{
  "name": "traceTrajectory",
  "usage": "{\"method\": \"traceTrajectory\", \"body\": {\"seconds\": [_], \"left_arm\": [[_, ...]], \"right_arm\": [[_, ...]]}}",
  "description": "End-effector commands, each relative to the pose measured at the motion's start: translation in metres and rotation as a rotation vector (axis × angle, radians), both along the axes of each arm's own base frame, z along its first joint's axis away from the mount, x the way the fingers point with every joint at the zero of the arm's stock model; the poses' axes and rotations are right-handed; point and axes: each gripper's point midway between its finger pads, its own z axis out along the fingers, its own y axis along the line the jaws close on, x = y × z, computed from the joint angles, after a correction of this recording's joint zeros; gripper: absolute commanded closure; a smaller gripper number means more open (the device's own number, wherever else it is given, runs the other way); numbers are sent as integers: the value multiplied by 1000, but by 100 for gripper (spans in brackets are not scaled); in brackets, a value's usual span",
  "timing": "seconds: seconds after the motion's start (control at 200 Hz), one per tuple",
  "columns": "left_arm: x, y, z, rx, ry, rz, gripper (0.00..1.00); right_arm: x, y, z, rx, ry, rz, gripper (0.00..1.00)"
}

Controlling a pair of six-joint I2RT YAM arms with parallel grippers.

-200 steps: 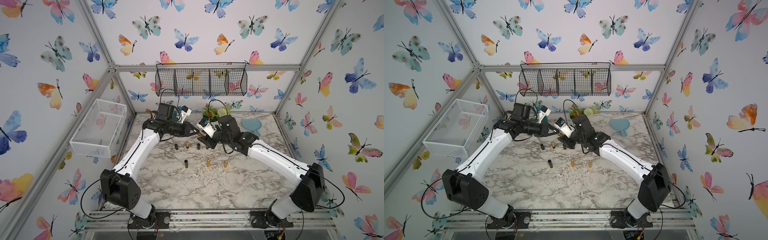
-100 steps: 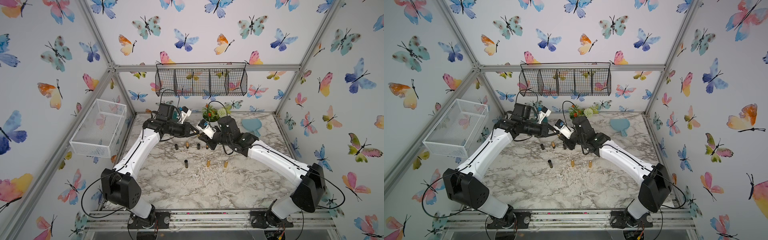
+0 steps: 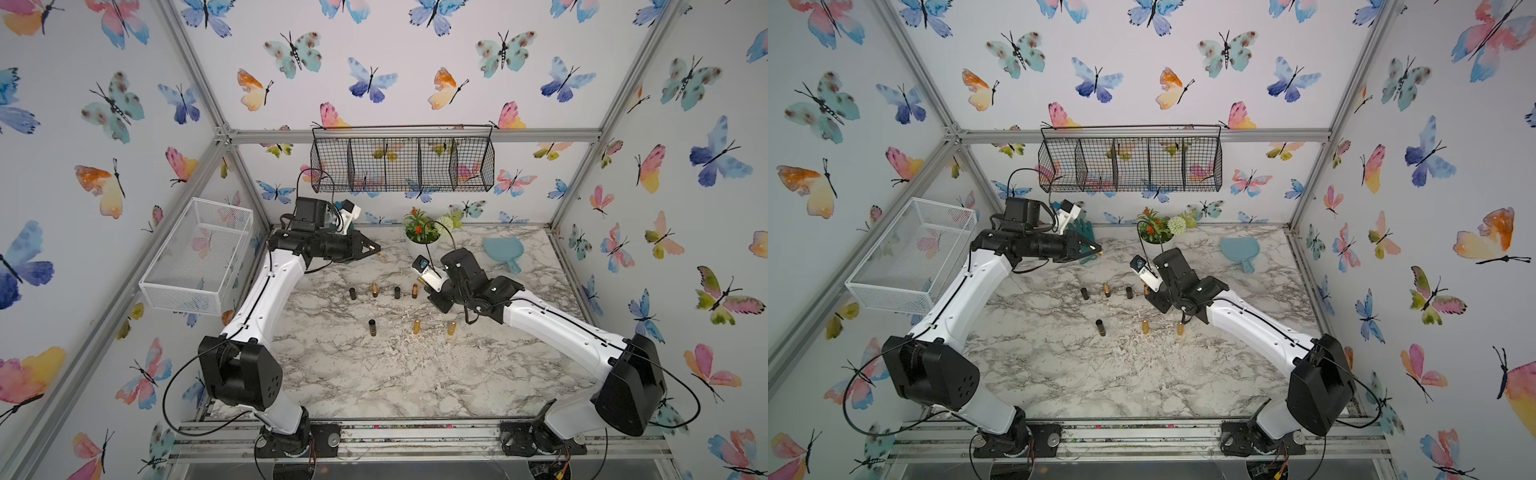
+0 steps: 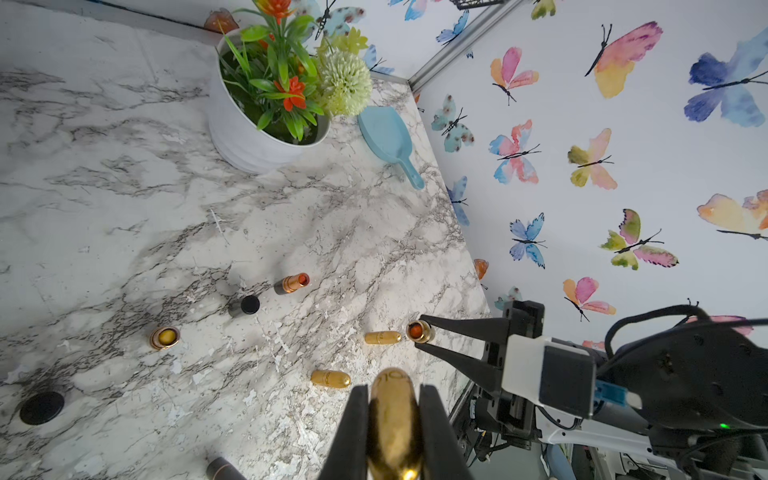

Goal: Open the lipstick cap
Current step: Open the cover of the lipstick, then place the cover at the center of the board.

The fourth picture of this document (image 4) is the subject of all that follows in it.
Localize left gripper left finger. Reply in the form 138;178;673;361
318;385;369;480

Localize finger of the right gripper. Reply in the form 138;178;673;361
430;345;502;393
419;315;510;345

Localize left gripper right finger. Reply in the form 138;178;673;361
419;385;473;480

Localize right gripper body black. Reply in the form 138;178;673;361
475;300;545;447

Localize gold lipstick cap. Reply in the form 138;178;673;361
366;367;423;479

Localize gold lipstick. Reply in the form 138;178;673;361
364;331;402;345
406;320;434;344
310;370;352;389

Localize black lipstick cap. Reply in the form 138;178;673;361
227;295;261;318
19;391;65;426

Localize black lipstick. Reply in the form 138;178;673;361
274;272;310;295
206;457;246;480
149;327;181;351

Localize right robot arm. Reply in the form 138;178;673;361
407;301;767;479

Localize light blue hand mirror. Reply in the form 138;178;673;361
357;106;425;190

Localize white potted artificial plant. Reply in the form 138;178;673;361
205;1;373;174

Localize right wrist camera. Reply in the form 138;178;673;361
502;335;596;419

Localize black wire wall basket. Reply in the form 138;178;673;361
451;0;505;10

